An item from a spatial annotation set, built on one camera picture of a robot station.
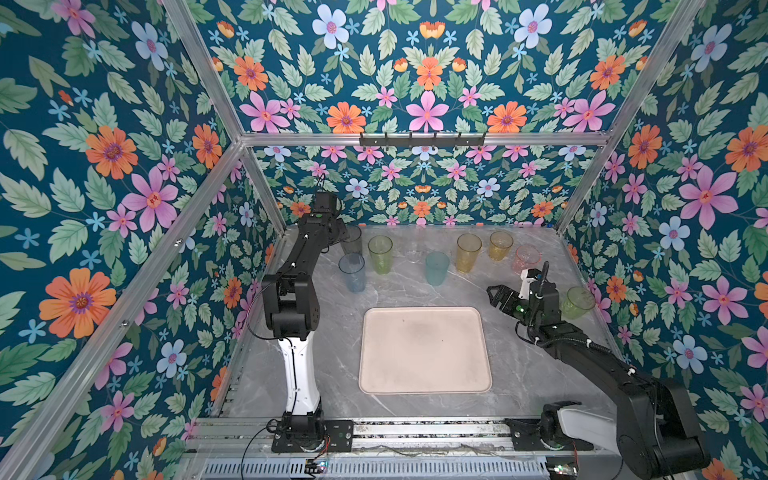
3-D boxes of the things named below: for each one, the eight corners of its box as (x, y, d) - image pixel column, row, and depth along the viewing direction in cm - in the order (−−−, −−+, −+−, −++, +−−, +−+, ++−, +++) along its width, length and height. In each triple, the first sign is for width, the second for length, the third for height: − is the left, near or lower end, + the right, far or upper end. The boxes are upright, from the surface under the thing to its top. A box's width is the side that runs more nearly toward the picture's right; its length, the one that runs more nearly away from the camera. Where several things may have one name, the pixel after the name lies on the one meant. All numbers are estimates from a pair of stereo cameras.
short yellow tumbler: (487, 262, 112) (492, 244, 104) (483, 248, 116) (489, 230, 108) (508, 262, 112) (515, 244, 104) (504, 248, 116) (510, 230, 108)
